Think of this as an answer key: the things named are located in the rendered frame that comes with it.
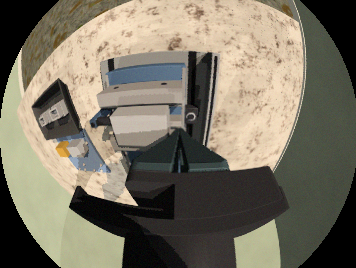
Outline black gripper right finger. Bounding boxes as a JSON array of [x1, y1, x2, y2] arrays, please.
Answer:
[[179, 128, 230, 173]]

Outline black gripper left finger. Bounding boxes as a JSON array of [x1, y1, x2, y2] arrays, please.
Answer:
[[129, 128, 179, 173]]

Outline yellow brass block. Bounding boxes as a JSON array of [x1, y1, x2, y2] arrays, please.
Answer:
[[55, 141, 70, 157]]

